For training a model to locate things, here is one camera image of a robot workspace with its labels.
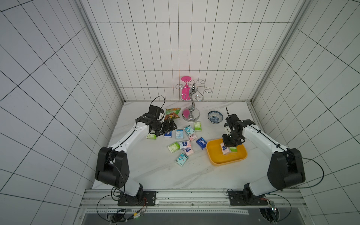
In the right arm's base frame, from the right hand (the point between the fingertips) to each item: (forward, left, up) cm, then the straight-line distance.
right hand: (221, 144), depth 86 cm
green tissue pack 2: (+15, +15, -4) cm, 22 cm away
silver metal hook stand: (+28, +19, -6) cm, 35 cm away
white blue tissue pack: (-2, +24, -1) cm, 24 cm away
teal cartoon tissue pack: (-10, +25, -5) cm, 27 cm away
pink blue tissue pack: (-4, +21, -4) cm, 22 cm away
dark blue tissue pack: (+3, +12, -4) cm, 13 cm away
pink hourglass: (+35, +24, +14) cm, 45 cm away
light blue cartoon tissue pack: (+8, +28, -4) cm, 29 cm away
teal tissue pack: (+9, +20, -2) cm, 22 cm away
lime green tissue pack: (-2, +30, -4) cm, 31 cm away
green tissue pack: (-2, -8, -4) cm, 9 cm away
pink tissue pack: (-4, -2, 0) cm, 5 cm away
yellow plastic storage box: (-9, +4, -1) cm, 10 cm away
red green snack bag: (+24, +34, 0) cm, 42 cm away
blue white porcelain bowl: (+25, +1, -5) cm, 26 cm away
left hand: (+3, +33, +7) cm, 34 cm away
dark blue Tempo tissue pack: (+7, +35, -3) cm, 36 cm away
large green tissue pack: (+4, +47, -3) cm, 47 cm away
